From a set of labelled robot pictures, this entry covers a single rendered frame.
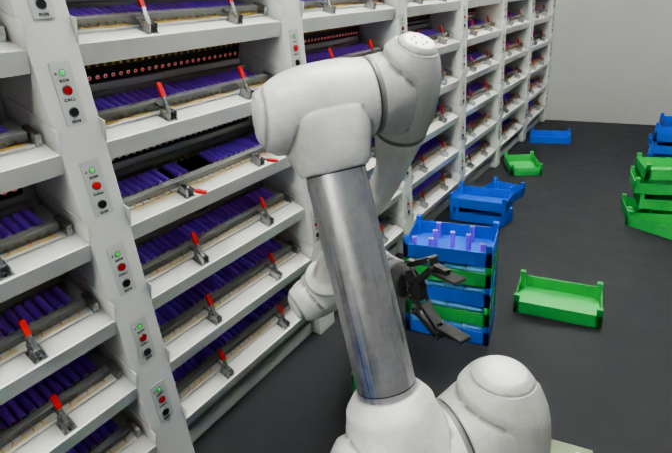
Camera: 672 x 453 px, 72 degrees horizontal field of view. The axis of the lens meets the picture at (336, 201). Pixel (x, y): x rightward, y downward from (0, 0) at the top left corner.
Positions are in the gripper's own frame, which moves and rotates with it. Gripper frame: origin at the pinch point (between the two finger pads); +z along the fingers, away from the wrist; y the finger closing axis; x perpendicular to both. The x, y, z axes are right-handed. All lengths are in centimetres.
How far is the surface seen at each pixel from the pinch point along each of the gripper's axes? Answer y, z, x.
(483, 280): -25, -38, 46
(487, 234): -16, -50, 62
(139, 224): 23, -50, -50
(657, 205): -41, -51, 182
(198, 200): 23, -57, -34
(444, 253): -15, -48, 39
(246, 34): 63, -63, -10
